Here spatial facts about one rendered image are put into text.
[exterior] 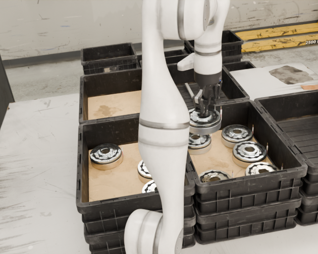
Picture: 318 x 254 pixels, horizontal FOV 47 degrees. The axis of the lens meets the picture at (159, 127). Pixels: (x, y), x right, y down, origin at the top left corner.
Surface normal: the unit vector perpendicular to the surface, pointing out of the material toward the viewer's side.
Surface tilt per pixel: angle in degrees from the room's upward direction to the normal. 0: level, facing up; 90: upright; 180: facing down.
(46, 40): 90
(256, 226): 90
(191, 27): 107
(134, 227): 30
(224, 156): 0
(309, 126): 0
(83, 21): 90
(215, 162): 0
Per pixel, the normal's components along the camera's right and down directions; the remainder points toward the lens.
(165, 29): -0.24, 0.79
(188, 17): -0.26, 0.43
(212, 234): 0.17, 0.51
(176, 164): 0.53, 0.20
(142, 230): -0.24, -0.44
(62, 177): -0.07, -0.84
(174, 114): 0.43, -0.07
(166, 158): 0.15, 0.24
